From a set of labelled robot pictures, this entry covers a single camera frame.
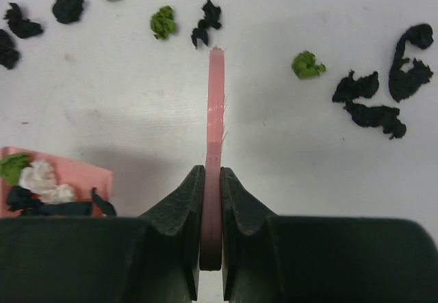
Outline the pink hand brush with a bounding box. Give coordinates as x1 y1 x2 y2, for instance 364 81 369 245
199 47 225 271

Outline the green paper scrap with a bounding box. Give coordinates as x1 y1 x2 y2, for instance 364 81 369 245
150 5 177 40
291 51 326 79
1 153 31 185

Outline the white paper scrap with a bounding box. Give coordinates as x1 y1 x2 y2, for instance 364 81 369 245
39 184 77 205
18 160 57 195

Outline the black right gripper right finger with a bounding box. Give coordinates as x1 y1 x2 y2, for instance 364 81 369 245
220 168 437 302

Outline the pink plastic dustpan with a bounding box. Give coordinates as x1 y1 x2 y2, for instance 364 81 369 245
1 146 113 201

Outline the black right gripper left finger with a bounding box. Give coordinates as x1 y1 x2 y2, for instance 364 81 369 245
1 166 205 302

